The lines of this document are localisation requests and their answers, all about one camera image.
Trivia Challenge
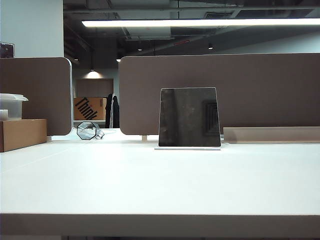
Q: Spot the black hanging coat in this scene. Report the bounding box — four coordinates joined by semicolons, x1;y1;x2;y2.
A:
104;93;121;129

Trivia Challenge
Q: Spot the octagonal glass terrarium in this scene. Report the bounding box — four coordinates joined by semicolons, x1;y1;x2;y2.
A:
76;121;105;142

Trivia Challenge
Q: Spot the Think printed cardboard box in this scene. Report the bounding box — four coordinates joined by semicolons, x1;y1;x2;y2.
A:
73;97;108;121

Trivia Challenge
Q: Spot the pendant lamp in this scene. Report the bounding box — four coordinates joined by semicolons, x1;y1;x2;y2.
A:
84;67;101;79

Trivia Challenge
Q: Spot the wide brown desk partition panel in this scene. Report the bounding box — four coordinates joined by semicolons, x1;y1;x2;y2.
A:
118;52;320;137

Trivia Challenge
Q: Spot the long linear ceiling light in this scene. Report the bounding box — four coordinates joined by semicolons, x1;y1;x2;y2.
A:
81;18;320;29

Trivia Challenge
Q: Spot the narrow brown desk partition panel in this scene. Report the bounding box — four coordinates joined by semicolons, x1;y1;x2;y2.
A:
0;57;74;137

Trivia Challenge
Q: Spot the brown cardboard box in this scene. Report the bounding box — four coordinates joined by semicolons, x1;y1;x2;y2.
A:
0;118;48;153

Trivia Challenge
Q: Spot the clear plastic storage container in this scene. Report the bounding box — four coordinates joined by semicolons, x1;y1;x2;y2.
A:
0;93;30;120

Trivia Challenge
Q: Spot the wall mounted switch plate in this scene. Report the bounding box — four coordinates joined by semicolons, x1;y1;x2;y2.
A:
0;42;14;59

